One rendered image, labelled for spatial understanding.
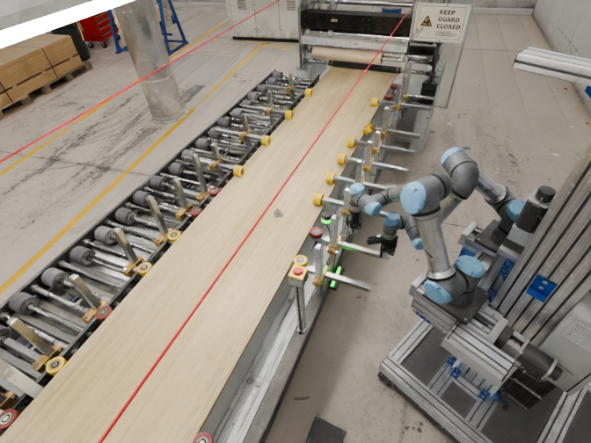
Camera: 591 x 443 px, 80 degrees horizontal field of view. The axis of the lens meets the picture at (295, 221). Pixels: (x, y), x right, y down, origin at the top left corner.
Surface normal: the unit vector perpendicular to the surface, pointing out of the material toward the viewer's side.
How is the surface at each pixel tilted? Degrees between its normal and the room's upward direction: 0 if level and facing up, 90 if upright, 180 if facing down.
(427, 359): 0
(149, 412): 0
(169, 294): 0
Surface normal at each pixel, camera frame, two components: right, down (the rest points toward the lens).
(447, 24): -0.40, 0.66
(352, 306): -0.05, -0.72
